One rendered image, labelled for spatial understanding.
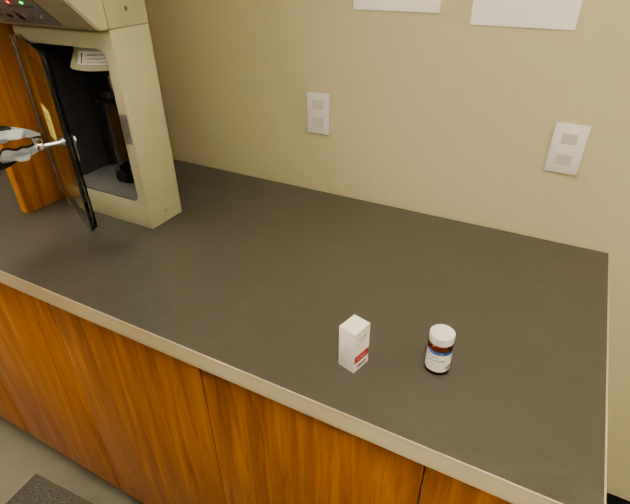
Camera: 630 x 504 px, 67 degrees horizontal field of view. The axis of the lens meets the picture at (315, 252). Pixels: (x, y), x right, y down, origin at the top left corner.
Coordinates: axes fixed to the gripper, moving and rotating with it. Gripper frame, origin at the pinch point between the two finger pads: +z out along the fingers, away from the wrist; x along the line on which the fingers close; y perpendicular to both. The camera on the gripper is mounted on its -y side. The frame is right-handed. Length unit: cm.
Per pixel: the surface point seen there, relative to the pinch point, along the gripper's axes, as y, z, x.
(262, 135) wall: -6, 60, -13
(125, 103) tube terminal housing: 6.9, 18.9, 6.1
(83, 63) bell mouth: -5.4, 14.9, 13.2
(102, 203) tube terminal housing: -8.6, 11.3, -22.4
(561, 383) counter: 98, 54, -26
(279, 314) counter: 55, 27, -26
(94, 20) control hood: 8.3, 16.2, 23.1
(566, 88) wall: 65, 95, 9
